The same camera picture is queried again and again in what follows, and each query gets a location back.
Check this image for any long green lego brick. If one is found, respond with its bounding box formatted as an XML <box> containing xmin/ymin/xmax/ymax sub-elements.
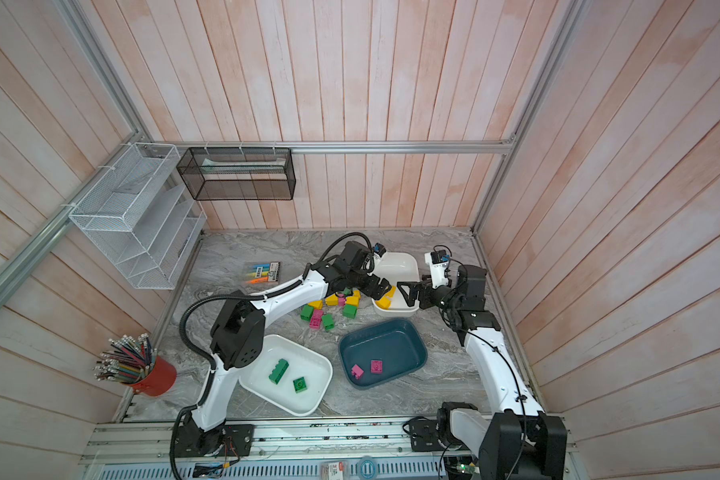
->
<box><xmin>268</xmin><ymin>359</ymin><xmax>289</xmax><ymax>385</ymax></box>

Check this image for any green square lego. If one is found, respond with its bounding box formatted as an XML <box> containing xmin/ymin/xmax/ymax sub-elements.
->
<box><xmin>293</xmin><ymin>377</ymin><xmax>308</xmax><ymax>393</ymax></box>

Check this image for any highlighter marker pack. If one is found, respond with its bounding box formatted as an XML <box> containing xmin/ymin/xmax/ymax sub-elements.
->
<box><xmin>243</xmin><ymin>261</ymin><xmax>281</xmax><ymax>284</ymax></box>

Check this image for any teal rectangular bin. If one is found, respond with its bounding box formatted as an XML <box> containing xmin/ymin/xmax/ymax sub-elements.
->
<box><xmin>338</xmin><ymin>318</ymin><xmax>428</xmax><ymax>390</ymax></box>

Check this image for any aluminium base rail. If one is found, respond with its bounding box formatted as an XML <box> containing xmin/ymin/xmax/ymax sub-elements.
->
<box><xmin>77</xmin><ymin>416</ymin><xmax>577</xmax><ymax>480</ymax></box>

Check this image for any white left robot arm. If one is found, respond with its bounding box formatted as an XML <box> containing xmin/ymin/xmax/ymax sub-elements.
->
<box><xmin>170</xmin><ymin>232</ymin><xmax>391</xmax><ymax>456</ymax></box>

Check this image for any green lego cube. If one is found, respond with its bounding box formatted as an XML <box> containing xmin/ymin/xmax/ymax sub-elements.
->
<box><xmin>320</xmin><ymin>313</ymin><xmax>335</xmax><ymax>331</ymax></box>
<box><xmin>342</xmin><ymin>304</ymin><xmax>358</xmax><ymax>319</ymax></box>
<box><xmin>300</xmin><ymin>305</ymin><xmax>314</xmax><ymax>321</ymax></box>

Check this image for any white rectangular bin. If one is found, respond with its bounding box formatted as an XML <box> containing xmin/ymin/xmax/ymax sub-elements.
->
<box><xmin>372</xmin><ymin>252</ymin><xmax>420</xmax><ymax>318</ymax></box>
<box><xmin>239</xmin><ymin>334</ymin><xmax>333</xmax><ymax>417</ymax></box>

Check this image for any white wire mesh shelf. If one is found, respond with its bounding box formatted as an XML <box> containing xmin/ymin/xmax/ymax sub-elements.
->
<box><xmin>70</xmin><ymin>143</ymin><xmax>207</xmax><ymax>290</ymax></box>

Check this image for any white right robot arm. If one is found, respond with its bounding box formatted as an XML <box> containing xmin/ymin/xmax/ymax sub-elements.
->
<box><xmin>397</xmin><ymin>263</ymin><xmax>568</xmax><ymax>479</ymax></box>

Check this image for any white rectangular bin near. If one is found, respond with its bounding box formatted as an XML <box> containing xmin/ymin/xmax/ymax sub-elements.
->
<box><xmin>239</xmin><ymin>334</ymin><xmax>333</xmax><ymax>417</ymax></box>

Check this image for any red cup of pencils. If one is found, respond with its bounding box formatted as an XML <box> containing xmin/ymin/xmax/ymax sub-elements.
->
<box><xmin>93</xmin><ymin>333</ymin><xmax>177</xmax><ymax>397</ymax></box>

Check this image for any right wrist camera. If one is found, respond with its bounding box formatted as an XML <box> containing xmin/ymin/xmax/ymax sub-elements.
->
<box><xmin>424</xmin><ymin>249</ymin><xmax>451</xmax><ymax>289</ymax></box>

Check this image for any black mesh wall basket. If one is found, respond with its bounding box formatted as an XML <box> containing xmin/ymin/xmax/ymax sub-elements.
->
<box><xmin>177</xmin><ymin>146</ymin><xmax>297</xmax><ymax>201</ymax></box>

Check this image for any white rectangular bin far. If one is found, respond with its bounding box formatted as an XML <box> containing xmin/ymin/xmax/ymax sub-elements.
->
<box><xmin>372</xmin><ymin>252</ymin><xmax>420</xmax><ymax>318</ymax></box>

